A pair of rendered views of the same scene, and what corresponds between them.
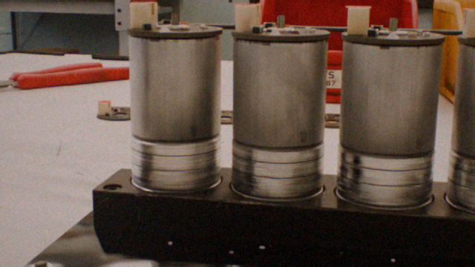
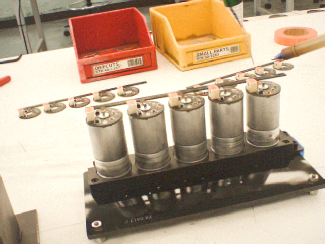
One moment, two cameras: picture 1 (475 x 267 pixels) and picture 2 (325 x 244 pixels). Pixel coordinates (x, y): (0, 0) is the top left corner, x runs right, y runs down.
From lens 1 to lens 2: 0.13 m
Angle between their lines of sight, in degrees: 23
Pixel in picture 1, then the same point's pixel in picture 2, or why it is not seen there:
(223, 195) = (138, 172)
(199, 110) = (123, 146)
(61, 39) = not seen: outside the picture
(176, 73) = (113, 136)
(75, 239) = (91, 205)
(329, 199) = (175, 162)
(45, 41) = not seen: outside the picture
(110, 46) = not seen: outside the picture
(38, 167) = (24, 161)
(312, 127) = (165, 141)
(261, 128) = (149, 147)
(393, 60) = (192, 115)
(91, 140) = (31, 136)
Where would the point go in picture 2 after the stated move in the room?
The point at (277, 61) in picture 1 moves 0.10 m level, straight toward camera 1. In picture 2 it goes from (151, 124) to (222, 217)
